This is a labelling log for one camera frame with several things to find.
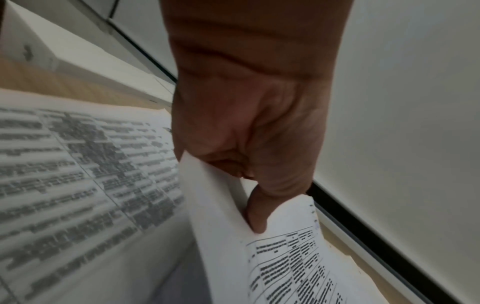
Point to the white printed paper stack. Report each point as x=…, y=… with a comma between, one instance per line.
x=86, y=190

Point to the person's left forearm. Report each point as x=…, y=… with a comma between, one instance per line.
x=255, y=32

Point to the person's left hand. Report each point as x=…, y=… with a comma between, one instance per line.
x=247, y=127

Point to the white printed paper sheet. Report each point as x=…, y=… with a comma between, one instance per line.
x=240, y=246

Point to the white box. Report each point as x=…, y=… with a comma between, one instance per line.
x=78, y=56

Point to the black skirting strip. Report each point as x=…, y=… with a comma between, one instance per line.
x=390, y=243

